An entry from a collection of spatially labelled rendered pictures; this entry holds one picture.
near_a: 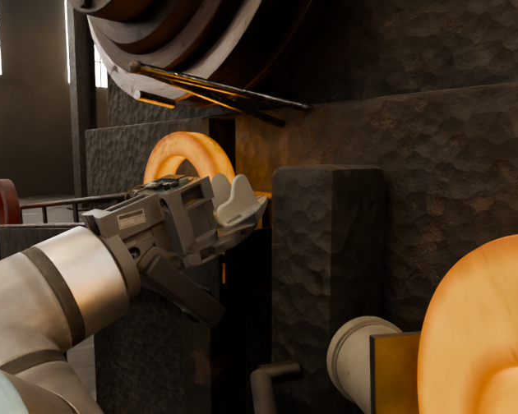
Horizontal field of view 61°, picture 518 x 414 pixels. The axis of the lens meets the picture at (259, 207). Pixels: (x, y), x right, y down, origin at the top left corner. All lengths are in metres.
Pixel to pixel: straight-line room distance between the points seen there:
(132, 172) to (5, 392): 0.70
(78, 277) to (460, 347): 0.27
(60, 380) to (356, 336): 0.20
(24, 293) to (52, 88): 10.96
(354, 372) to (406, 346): 0.06
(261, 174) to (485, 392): 0.45
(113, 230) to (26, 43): 10.93
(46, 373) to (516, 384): 0.27
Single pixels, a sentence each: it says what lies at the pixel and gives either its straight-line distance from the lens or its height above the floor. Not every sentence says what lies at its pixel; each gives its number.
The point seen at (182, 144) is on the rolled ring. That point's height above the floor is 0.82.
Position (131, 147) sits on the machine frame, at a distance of 0.87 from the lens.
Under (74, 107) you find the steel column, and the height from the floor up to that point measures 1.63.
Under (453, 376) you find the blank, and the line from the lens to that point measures 0.21.
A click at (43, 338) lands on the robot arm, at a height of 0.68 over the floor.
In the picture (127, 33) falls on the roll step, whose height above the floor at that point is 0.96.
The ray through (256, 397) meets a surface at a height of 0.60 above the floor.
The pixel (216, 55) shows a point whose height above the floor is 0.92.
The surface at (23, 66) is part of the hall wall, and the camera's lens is 11.17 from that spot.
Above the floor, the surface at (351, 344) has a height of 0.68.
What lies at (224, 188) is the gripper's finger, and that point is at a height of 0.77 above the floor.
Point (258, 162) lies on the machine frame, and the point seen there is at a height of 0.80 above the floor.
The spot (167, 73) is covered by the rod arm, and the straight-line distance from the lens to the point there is 0.48.
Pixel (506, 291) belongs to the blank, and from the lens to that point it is 0.18.
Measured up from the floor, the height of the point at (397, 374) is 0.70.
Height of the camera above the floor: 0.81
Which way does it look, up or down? 6 degrees down
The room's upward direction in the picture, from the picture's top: straight up
